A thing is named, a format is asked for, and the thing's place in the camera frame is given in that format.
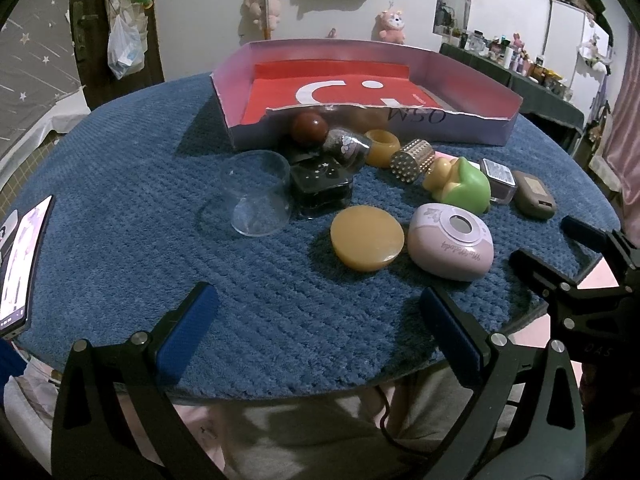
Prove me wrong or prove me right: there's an amber round disc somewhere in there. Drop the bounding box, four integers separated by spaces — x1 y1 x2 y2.
330 205 405 273

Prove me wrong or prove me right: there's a brown ball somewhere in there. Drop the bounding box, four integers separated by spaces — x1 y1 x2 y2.
292 112 329 149

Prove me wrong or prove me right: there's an amber ring cup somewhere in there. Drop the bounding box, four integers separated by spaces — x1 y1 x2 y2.
363 129 401 168

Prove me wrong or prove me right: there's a group of bottles and jars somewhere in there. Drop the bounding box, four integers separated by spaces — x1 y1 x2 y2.
445 27 576 101

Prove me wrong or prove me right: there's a dark glittery bottle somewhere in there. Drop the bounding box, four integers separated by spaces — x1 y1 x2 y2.
322 128 374 169

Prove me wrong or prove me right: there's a white hanging decoration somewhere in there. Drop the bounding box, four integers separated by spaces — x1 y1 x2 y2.
577 35 614 74

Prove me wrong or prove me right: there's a pale pink plush toy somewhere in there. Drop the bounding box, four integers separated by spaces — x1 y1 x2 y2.
245 0 283 31

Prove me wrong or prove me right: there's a metal door handle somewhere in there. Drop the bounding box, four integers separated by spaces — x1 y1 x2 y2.
72 2 99 64

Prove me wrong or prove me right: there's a pink and red cardboard box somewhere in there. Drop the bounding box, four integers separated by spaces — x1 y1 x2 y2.
209 38 524 152

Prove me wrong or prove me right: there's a studded metal cylinder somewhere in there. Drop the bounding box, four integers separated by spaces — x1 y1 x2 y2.
390 138 435 187

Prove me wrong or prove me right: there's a smartphone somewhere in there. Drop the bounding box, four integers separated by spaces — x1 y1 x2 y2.
0 195 54 339

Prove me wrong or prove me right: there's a dark-cloth side table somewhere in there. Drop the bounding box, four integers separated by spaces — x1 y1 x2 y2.
439 42 586 131

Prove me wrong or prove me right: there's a hanging plastic bag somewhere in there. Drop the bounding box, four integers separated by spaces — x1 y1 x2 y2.
107 12 146 80

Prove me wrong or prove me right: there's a pink plush toy with face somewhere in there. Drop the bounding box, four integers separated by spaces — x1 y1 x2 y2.
377 9 407 44

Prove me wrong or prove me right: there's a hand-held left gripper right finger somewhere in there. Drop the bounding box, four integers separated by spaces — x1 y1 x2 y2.
419 286 587 480

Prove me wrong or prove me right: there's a grey star-print curtain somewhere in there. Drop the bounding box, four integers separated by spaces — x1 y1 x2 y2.
0 0 92 113

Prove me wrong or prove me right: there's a clear plastic cup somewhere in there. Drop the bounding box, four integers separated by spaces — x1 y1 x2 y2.
220 150 292 237

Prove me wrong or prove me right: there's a black star-print bottle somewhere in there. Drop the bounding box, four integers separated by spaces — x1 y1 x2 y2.
289 147 355 210

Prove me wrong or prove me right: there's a black cable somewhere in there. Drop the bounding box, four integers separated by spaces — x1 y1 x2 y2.
372 385 437 457

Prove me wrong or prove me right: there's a grey-brown handheld meter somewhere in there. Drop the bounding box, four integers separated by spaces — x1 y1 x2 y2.
511 170 557 219

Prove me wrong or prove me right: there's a pink tube with silver end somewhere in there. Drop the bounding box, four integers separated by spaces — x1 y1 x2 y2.
432 150 518 205

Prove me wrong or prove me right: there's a green and yellow toy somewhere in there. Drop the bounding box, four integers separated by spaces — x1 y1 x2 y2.
422 156 492 216

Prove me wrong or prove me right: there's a white refrigerator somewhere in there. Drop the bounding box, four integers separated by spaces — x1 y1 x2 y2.
542 0 613 92

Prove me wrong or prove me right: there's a pink round device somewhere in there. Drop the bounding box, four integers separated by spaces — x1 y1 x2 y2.
406 203 495 282

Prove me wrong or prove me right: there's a pink curtain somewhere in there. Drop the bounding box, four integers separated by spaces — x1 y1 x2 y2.
607 25 640 196

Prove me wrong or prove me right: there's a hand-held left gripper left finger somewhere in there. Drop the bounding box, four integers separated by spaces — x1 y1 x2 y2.
51 281 221 480

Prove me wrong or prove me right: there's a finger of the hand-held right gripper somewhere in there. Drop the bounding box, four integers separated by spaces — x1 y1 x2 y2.
508 248 640 328
560 215 640 273

